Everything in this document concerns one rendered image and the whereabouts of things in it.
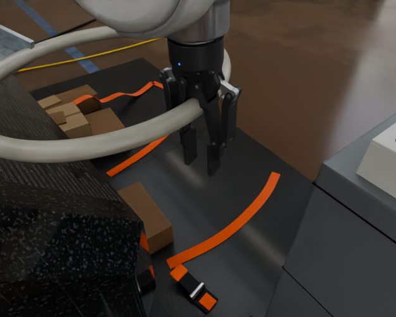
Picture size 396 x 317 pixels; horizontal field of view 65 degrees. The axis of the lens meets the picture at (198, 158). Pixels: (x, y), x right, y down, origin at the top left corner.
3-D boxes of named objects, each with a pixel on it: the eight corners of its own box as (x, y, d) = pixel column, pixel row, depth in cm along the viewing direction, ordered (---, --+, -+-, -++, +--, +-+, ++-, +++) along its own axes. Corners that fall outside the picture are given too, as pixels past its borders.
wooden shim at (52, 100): (22, 119, 183) (21, 117, 182) (15, 112, 188) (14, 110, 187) (61, 102, 196) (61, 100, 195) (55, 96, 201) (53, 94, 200)
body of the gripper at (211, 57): (237, 30, 41) (236, 92, 47) (187, 20, 45) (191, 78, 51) (205, 50, 37) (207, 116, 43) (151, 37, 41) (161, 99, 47)
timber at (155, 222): (173, 241, 136) (172, 225, 128) (149, 255, 131) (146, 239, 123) (142, 197, 154) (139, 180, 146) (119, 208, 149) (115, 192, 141)
